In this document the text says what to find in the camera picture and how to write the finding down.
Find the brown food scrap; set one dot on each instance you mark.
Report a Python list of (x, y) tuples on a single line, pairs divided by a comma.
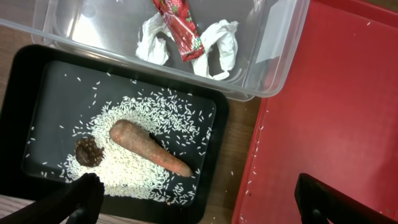
[(87, 153)]

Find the carrot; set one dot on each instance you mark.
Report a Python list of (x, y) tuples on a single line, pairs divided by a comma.
[(132, 137)]

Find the spilled white rice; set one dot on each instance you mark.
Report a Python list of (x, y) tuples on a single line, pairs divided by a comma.
[(133, 174)]

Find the red snack wrapper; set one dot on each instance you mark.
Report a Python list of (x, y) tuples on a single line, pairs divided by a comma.
[(177, 17)]

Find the black tray bin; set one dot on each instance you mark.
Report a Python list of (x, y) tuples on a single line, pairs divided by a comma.
[(31, 66)]

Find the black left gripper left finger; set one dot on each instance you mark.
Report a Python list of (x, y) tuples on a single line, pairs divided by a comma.
[(78, 202)]

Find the white tissue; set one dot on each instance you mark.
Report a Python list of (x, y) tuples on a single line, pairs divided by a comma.
[(150, 48)]

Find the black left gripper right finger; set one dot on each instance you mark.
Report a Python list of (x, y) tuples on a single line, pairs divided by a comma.
[(319, 203)]

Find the red serving tray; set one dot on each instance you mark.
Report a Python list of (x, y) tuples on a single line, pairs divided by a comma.
[(335, 117)]

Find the clear plastic bin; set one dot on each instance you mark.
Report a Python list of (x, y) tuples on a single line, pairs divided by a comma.
[(267, 35)]

